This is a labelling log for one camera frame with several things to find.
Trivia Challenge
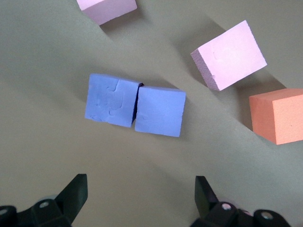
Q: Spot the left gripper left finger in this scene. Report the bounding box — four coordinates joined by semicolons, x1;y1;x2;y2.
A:
0;174;89;227

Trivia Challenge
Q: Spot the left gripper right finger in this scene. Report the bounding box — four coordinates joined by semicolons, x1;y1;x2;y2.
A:
191;175;291;227

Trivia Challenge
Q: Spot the pink foam cube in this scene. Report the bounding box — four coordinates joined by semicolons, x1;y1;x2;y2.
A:
190;20;268;92
76;0;138;26

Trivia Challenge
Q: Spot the purple foam cube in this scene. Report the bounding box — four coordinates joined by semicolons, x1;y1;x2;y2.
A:
84;73;144;128
134;84;187;138

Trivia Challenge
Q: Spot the orange foam cube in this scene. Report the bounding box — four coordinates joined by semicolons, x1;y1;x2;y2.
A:
248;88;303;145

